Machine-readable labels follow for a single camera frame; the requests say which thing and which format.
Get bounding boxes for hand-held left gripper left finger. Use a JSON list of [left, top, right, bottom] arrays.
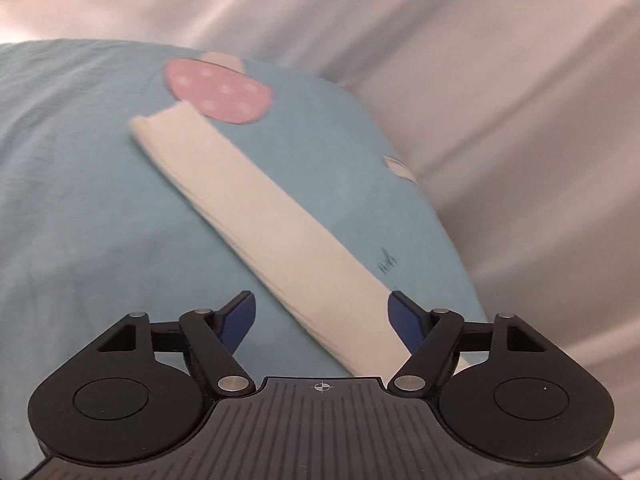
[[96, 290, 257, 397]]

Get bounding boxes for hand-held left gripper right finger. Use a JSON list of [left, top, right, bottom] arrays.
[[386, 290, 549, 394]]

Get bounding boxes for white sock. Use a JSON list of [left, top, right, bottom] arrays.
[[129, 100, 488, 377]]

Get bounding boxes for light blue mushroom print blanket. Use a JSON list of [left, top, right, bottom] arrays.
[[0, 39, 492, 480]]

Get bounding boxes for pale pink curtain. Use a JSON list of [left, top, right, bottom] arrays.
[[0, 0, 640, 480]]

